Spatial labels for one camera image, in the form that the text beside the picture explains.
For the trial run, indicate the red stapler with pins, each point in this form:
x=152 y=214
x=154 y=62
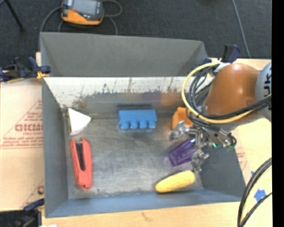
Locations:
x=85 y=171

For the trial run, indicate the yellow toy corn cob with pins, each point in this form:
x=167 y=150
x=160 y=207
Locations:
x=175 y=182

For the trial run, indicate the blue studded toy brick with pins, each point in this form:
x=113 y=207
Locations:
x=137 y=118

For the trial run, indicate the brown cardboard board red print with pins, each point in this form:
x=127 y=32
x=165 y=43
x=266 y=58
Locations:
x=19 y=150

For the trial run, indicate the grey metal bin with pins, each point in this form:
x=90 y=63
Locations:
x=123 y=155

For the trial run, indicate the orange box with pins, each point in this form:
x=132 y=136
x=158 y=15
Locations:
x=178 y=118

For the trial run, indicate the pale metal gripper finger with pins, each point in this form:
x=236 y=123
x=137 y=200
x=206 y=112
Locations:
x=198 y=158
x=180 y=128

